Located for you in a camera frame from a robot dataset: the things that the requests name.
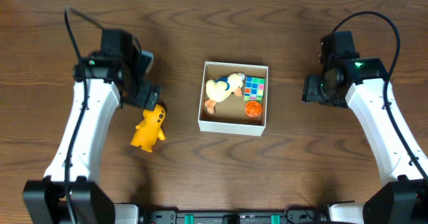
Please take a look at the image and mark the left black cable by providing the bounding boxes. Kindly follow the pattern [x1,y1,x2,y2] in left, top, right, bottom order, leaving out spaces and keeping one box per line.
[63,5,104,224]

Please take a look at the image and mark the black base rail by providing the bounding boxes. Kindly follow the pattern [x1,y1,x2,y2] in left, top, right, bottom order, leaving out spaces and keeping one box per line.
[113,207,368,224]

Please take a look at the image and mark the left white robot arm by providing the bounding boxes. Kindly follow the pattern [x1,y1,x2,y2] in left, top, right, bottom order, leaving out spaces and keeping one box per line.
[23,29,161,223]

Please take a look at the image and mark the yellow dog figure toy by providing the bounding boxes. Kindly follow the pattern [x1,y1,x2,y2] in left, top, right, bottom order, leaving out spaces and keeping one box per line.
[130,104,166,152]

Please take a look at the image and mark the orange round disc toy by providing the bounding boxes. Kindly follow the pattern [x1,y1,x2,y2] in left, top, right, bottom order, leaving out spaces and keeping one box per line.
[244,100,263,118]

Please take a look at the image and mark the white cardboard box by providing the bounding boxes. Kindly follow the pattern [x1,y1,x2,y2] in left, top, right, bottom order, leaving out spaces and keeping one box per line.
[198,62,269,136]

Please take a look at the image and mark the right black cable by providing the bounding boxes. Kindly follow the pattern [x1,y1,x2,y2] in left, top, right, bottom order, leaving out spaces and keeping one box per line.
[330,10,428,181]

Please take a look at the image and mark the multicolour puzzle cube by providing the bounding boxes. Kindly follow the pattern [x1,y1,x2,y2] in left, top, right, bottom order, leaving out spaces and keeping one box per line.
[243,76,265,102]

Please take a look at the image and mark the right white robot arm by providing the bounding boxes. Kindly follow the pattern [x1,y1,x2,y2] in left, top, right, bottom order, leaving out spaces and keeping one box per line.
[302,31,427,223]

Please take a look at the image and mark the black cable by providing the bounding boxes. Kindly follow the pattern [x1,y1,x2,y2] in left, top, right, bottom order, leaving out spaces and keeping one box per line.
[63,5,104,224]
[330,10,428,181]

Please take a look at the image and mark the plush yellow duck toy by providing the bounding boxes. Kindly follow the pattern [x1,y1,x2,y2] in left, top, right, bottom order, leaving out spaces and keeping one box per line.
[204,73,245,114]

